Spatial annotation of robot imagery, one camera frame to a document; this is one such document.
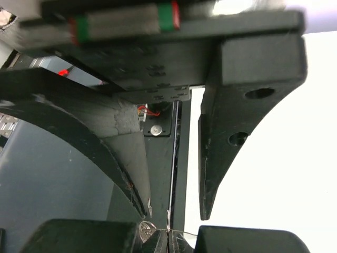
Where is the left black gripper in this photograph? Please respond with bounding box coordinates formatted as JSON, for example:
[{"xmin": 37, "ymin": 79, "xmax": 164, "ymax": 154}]
[{"xmin": 1, "ymin": 1, "xmax": 305, "ymax": 92}]

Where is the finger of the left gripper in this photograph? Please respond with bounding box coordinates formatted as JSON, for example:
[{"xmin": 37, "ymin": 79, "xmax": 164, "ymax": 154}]
[
  {"xmin": 1, "ymin": 68, "xmax": 152, "ymax": 217},
  {"xmin": 198, "ymin": 34, "xmax": 308, "ymax": 220}
]

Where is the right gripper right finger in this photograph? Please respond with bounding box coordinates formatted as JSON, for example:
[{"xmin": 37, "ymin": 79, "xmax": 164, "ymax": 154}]
[{"xmin": 167, "ymin": 225, "xmax": 311, "ymax": 253}]

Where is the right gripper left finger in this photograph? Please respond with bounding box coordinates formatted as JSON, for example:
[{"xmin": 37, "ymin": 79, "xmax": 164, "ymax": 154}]
[{"xmin": 20, "ymin": 219, "xmax": 167, "ymax": 252}]

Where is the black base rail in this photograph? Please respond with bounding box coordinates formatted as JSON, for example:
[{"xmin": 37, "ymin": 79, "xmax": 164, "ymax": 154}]
[{"xmin": 145, "ymin": 101, "xmax": 191, "ymax": 230}]

